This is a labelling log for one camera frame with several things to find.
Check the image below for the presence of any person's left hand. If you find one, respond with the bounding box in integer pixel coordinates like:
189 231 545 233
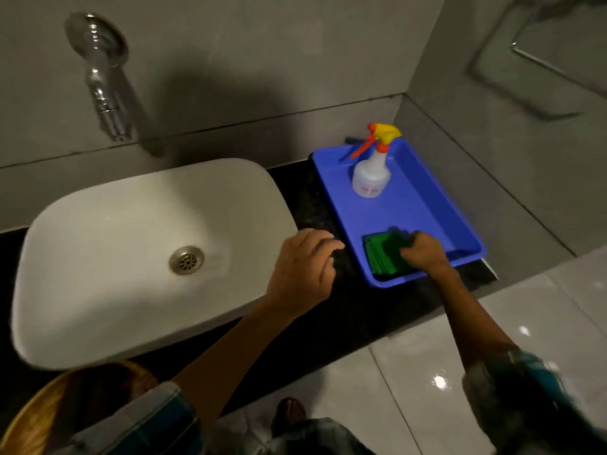
263 228 345 319

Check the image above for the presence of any person's right hand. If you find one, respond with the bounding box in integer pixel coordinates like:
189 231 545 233
400 231 451 276

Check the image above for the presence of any green scrub pad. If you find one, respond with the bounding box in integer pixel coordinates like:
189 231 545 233
363 231 419 276

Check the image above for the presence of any person's left forearm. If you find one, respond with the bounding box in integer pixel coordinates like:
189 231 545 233
173 298 296 437

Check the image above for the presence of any person's right forearm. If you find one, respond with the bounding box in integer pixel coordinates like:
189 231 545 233
428 265 518 371

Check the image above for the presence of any blue plastic tray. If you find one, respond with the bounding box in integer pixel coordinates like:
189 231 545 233
310 136 488 289

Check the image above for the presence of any white spray bottle yellow trigger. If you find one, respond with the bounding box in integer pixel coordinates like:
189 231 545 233
350 123 403 199

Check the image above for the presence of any metal sink drain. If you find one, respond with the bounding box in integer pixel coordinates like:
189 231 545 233
169 245 205 276

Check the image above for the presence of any person's foot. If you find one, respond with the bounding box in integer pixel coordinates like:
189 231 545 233
270 397 308 437

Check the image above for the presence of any person's plaid clothing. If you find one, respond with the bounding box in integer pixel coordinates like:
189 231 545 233
264 417 376 455

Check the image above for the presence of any person's right plaid sleeve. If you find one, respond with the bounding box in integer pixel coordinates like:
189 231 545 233
462 349 607 455

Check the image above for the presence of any person's plaid sleeve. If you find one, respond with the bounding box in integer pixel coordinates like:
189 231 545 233
51 381 205 455
462 349 607 455

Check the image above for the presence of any white ceramic sink basin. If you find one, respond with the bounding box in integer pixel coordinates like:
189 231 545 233
10 158 299 371

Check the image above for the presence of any person's left plaid sleeve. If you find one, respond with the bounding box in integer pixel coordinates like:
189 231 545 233
51 381 205 455

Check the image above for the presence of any woven wicker basket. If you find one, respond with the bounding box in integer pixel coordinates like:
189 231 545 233
0 360 160 455

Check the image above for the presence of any glass wall shelf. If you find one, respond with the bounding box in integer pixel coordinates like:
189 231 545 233
510 0 607 98

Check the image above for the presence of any chrome wall faucet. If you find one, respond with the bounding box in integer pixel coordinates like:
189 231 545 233
64 11 136 143

